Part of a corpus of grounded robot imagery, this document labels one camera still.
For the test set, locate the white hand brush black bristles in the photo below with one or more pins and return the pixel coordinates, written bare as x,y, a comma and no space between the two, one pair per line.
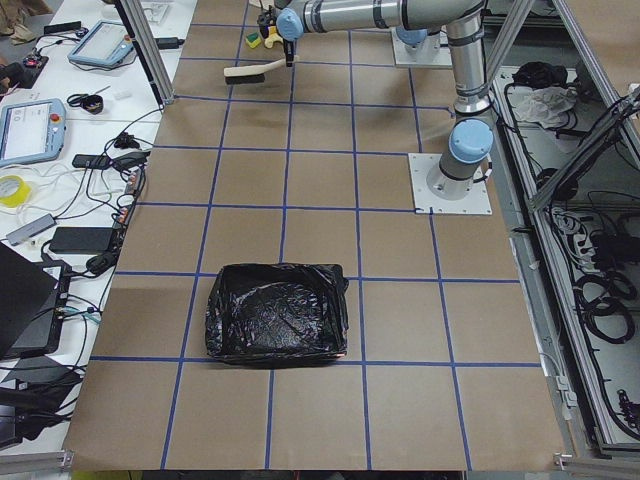
252,74

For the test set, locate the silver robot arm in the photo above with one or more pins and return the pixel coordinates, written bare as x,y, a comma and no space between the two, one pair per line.
470,140
416,37

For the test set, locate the black lined trash bin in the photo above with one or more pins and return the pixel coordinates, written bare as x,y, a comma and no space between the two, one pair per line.
277,315

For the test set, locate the pale wooden block piece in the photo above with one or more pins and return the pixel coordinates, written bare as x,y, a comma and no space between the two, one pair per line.
271,36

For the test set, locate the green yellow sponge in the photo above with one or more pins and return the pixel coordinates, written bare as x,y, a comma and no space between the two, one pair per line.
253,40

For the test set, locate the far blue teach pendant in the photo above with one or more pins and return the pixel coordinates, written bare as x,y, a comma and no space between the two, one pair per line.
106,45

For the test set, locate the blue teach pendant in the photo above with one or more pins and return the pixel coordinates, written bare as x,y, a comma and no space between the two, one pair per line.
106,45
32,132

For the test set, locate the black tape roll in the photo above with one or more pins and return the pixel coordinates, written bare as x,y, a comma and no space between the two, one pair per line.
93,104

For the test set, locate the black scissors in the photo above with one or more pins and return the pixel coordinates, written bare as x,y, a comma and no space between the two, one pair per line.
76,99

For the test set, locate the black remote device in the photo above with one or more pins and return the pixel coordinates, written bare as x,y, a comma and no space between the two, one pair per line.
91,161

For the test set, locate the black cloth bundle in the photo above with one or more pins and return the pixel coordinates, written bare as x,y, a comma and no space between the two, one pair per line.
540,75

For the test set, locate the crumpled white cloth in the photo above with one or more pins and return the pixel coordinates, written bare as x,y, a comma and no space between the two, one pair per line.
549,107

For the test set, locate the near blue teach pendant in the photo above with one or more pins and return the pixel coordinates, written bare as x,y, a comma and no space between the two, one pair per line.
32,132

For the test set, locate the black power brick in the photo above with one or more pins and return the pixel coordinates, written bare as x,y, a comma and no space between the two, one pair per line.
81,240

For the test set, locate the yellow tape roll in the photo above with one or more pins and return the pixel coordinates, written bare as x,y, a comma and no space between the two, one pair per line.
14,191

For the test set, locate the grey usb hub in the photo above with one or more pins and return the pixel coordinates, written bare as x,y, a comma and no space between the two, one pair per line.
31,229

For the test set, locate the black laptop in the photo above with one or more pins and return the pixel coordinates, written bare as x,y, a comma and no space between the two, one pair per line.
33,295

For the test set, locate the aluminium frame post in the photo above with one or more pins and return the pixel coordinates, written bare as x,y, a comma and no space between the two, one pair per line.
133,18

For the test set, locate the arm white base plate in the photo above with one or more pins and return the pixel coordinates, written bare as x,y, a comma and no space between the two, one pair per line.
435,193
433,54

